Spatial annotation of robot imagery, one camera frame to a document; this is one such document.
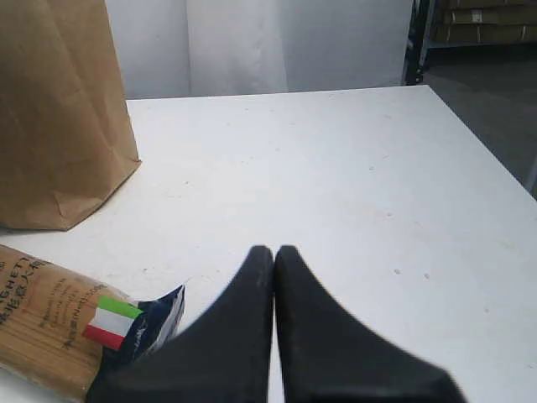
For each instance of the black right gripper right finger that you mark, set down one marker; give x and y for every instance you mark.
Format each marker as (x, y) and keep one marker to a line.
(327, 355)

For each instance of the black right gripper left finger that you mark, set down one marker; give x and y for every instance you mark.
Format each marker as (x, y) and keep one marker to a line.
(223, 356)

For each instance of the brown paper shopping bag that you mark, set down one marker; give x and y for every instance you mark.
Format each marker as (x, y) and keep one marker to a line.
(66, 138)

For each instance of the metal shelf with cardboard boxes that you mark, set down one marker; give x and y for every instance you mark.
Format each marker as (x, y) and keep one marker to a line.
(453, 24)

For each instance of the spaghetti pack with Italian flag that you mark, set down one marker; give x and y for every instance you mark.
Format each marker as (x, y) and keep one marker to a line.
(65, 331)

